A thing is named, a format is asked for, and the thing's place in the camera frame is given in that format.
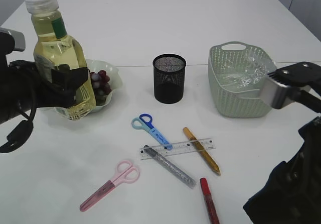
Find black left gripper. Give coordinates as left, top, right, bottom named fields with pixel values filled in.
left=1, top=60, right=89, bottom=123

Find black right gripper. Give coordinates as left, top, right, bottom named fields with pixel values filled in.
left=243, top=117, right=320, bottom=223

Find purple grape bunch with leaves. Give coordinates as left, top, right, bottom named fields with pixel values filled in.
left=90, top=70, right=112, bottom=105

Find yellow tea drink bottle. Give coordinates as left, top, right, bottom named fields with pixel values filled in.
left=25, top=0, right=96, bottom=120

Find clear plastic sheet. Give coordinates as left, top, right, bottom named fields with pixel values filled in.
left=217, top=50, right=276, bottom=92

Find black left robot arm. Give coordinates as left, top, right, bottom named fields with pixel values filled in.
left=1, top=28, right=89, bottom=123

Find pale green wavy plate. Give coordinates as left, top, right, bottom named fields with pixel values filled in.
left=39, top=57, right=122, bottom=120

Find red glitter pen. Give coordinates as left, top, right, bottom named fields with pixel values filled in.
left=200, top=177, right=220, bottom=224

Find gold glitter pen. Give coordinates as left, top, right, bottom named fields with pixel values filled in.
left=183, top=127, right=221, bottom=176

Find black mesh pen cup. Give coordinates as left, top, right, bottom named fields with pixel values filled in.
left=152, top=54, right=186, bottom=104

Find clear plastic ruler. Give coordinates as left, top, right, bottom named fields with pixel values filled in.
left=137, top=138, right=216, bottom=160

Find silver glitter pen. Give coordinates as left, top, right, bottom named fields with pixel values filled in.
left=143, top=145, right=196, bottom=189

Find green plastic woven basket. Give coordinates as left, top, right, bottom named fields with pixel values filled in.
left=208, top=41, right=272, bottom=118

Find blue scissors with cover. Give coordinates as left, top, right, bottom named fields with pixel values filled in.
left=131, top=114, right=173, bottom=150

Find pink scissors with cover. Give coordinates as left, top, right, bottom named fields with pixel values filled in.
left=79, top=160, right=140, bottom=212

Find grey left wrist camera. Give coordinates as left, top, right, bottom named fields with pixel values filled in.
left=1, top=27, right=26, bottom=52

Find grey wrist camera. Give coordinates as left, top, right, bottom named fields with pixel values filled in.
left=258, top=62, right=321, bottom=110
left=1, top=27, right=26, bottom=52

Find black cable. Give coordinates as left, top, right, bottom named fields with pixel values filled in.
left=0, top=83, right=38, bottom=154

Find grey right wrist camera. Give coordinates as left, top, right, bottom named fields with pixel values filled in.
left=258, top=62, right=321, bottom=110

